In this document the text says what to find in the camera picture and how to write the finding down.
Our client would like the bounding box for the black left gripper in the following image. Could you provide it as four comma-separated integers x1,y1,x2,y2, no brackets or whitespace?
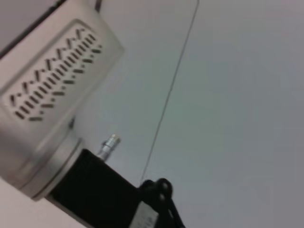
48,148,186,228

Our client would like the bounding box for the metal left wrist connector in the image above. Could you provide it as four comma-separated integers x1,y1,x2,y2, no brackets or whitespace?
96,133,122,162

